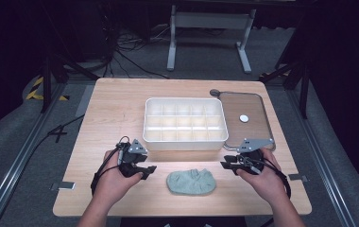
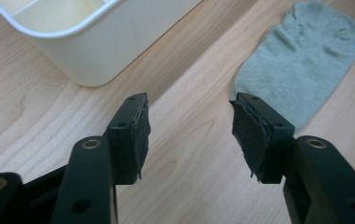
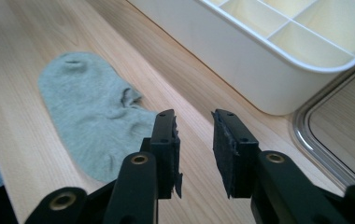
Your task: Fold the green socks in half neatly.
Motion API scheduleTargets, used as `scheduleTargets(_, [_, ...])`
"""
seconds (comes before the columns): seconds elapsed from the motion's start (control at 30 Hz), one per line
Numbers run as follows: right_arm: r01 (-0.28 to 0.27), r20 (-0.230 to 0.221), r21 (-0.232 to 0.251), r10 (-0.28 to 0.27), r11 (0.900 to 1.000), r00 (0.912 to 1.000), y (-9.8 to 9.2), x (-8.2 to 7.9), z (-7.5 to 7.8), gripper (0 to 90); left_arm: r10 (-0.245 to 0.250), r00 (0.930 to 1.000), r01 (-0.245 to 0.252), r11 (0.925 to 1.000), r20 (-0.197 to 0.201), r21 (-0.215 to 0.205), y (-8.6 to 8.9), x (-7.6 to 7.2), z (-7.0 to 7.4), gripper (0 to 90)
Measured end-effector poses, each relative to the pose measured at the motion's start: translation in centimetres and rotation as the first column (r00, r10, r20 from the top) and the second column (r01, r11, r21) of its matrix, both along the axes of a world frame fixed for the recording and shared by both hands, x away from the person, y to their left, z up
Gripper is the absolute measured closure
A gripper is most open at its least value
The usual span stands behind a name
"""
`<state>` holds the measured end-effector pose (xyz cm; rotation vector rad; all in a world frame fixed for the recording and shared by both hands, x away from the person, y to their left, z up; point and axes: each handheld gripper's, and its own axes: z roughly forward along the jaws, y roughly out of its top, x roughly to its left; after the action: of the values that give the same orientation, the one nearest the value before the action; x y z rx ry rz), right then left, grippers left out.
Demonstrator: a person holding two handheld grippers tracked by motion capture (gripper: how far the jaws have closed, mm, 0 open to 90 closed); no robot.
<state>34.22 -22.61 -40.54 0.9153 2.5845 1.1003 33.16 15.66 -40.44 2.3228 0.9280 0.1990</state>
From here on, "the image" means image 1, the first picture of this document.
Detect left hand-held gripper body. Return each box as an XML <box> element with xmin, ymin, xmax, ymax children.
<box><xmin>116</xmin><ymin>138</ymin><xmax>149</xmax><ymax>178</ymax></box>

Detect bundle of black floor cables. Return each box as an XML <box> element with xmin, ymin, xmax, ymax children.
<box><xmin>100</xmin><ymin>18</ymin><xmax>171</xmax><ymax>80</ymax></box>

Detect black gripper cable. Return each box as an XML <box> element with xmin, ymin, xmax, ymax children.
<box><xmin>237</xmin><ymin>154</ymin><xmax>292</xmax><ymax>201</ymax></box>
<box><xmin>90</xmin><ymin>135</ymin><xmax>130</xmax><ymax>196</ymax></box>

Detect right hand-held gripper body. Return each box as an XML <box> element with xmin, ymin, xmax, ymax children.
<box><xmin>235</xmin><ymin>137</ymin><xmax>275</xmax><ymax>176</ymax></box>

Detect person's left hand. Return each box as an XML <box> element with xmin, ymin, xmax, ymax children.
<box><xmin>94</xmin><ymin>148</ymin><xmax>145</xmax><ymax>204</ymax></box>

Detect grey-green sock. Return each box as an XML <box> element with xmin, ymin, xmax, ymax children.
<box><xmin>165</xmin><ymin>167</ymin><xmax>217</xmax><ymax>196</ymax></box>

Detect silver tape strip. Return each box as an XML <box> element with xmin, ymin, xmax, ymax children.
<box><xmin>287</xmin><ymin>172</ymin><xmax>310</xmax><ymax>183</ymax></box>
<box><xmin>50</xmin><ymin>181</ymin><xmax>77</xmax><ymax>192</ymax></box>

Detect grey metal table frame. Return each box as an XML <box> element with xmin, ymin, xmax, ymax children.
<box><xmin>166</xmin><ymin>4</ymin><xmax>258</xmax><ymax>75</ymax></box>

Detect aluminium floor rail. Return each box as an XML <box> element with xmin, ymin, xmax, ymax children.
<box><xmin>284</xmin><ymin>88</ymin><xmax>359</xmax><ymax>227</ymax></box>
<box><xmin>0</xmin><ymin>80</ymin><xmax>70</xmax><ymax>227</ymax></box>

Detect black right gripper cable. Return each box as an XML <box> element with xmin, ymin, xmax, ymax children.
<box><xmin>237</xmin><ymin>154</ymin><xmax>292</xmax><ymax>201</ymax></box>

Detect person's right hand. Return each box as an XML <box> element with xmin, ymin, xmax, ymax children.
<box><xmin>235</xmin><ymin>148</ymin><xmax>288</xmax><ymax>206</ymax></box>

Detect black floor cable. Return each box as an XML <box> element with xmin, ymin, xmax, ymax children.
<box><xmin>16</xmin><ymin>113</ymin><xmax>86</xmax><ymax>178</ymax></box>

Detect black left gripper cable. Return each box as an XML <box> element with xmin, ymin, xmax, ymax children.
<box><xmin>90</xmin><ymin>135</ymin><xmax>130</xmax><ymax>196</ymax></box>

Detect white divided storage box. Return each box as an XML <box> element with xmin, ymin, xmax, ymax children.
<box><xmin>142</xmin><ymin>96</ymin><xmax>230</xmax><ymax>152</ymax></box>

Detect black metal stand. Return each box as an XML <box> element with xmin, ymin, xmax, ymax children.
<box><xmin>40</xmin><ymin>51</ymin><xmax>100</xmax><ymax>114</ymax></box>
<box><xmin>258</xmin><ymin>60</ymin><xmax>312</xmax><ymax>120</ymax></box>

